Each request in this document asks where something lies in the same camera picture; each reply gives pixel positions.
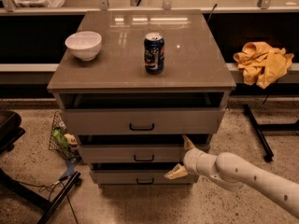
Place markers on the blue soda can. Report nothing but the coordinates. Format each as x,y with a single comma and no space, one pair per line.
154,53

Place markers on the grey top drawer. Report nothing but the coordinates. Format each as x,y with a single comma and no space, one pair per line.
142,121

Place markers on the grey drawer cabinet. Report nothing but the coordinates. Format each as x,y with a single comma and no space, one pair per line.
194,76

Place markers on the grey bottom drawer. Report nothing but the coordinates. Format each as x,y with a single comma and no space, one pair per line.
138,177

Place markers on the black stand base right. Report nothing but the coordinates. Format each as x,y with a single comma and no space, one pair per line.
261,128

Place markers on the wire mesh waste basket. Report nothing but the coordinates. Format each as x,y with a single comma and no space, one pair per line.
61,140

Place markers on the dark chair seat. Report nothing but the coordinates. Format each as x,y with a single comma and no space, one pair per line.
10,129

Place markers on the grey drawer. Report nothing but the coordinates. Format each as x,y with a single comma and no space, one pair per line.
142,121
138,177
131,153

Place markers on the yellow crumpled cloth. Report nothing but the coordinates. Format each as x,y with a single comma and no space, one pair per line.
262,64

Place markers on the white ceramic bowl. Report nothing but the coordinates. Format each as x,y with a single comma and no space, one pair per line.
84,45

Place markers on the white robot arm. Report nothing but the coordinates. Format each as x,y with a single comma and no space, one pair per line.
231,172

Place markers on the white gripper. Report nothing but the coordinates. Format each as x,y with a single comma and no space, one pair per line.
191,162

